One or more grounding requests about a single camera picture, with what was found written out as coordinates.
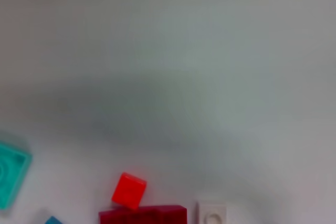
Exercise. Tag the dark red long toy block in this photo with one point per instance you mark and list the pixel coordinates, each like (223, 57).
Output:
(144, 216)

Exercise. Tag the small red toy block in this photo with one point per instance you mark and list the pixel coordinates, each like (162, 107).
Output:
(128, 191)

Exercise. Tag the white toy block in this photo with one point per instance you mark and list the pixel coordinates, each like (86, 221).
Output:
(211, 213)

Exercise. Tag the blue square toy block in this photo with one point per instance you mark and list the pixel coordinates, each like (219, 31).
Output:
(53, 221)

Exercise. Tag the teal square toy block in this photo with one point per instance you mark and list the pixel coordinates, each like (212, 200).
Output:
(13, 176)

